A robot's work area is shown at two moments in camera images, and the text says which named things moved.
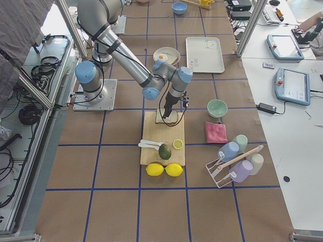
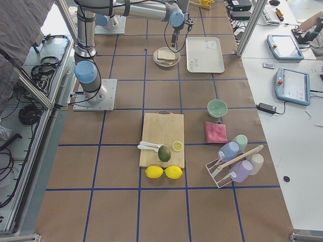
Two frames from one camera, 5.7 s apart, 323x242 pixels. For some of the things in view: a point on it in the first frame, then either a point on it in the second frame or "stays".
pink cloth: (216, 132) stays
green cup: (241, 140) stays
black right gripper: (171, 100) → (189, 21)
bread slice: (171, 119) → (166, 54)
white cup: (258, 161) stays
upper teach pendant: (284, 47) stays
